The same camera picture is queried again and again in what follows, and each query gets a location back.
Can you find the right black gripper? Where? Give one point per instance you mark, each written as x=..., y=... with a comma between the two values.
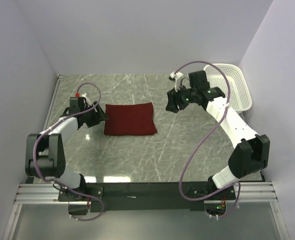
x=174, y=100

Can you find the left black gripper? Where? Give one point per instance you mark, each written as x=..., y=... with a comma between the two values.
x=98, y=116

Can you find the dark red t-shirt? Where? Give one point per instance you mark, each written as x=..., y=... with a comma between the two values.
x=130, y=120

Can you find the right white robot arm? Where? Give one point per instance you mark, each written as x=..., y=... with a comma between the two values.
x=250, y=149

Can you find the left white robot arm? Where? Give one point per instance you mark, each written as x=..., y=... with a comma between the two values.
x=45, y=156

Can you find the white plastic laundry basket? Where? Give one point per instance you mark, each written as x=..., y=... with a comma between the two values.
x=240, y=98

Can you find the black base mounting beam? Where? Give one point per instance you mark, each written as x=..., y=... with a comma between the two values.
x=126, y=196

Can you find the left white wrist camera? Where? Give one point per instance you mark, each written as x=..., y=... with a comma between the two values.
x=83, y=96

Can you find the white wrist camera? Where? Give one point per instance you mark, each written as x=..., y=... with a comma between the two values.
x=83, y=96
x=177, y=79

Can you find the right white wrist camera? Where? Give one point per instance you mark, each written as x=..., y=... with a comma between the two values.
x=177, y=79

